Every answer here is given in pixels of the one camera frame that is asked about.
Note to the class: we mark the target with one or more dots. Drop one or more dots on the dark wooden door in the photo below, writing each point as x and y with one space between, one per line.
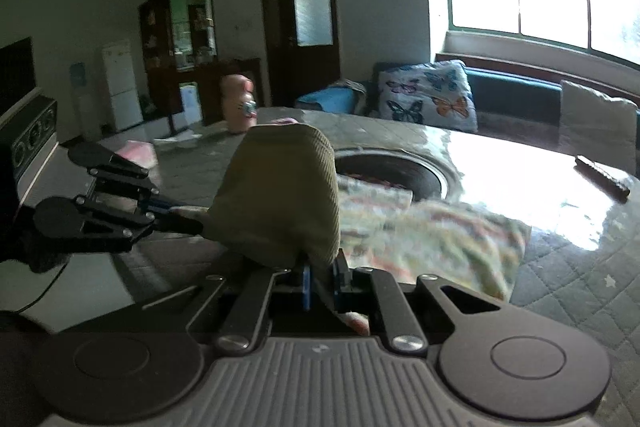
302 46

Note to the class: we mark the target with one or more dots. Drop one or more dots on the floral green patterned garment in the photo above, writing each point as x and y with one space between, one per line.
281 203

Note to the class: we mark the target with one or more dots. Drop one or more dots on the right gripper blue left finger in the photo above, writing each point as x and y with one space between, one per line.
306 287

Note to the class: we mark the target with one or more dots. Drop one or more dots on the white refrigerator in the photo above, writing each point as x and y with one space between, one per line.
121 85

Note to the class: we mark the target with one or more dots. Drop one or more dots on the teal window bench sofa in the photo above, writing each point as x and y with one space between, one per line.
509 107

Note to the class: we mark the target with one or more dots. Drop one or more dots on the pink tissue pack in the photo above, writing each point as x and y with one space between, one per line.
140 153

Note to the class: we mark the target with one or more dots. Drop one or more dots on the black remote control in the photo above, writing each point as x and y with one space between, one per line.
600 178

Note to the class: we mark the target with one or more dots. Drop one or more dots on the dark display cabinet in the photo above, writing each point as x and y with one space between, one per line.
179 49

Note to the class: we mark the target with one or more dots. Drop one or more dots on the blue folded blanket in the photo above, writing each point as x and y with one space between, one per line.
344 96

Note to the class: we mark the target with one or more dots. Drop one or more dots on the pink cartoon face bottle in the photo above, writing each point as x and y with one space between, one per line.
238 104

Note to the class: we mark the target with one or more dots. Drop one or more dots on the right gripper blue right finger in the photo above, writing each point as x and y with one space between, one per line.
341 278

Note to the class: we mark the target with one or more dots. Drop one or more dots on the small pink object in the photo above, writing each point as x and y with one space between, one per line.
282 122

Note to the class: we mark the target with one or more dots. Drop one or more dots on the butterfly print pillow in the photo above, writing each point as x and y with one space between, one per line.
434 94

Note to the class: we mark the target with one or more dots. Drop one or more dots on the round recessed table hob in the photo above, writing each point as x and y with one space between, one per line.
425 177

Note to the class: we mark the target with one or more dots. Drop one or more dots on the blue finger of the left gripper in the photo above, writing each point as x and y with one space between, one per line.
173 217

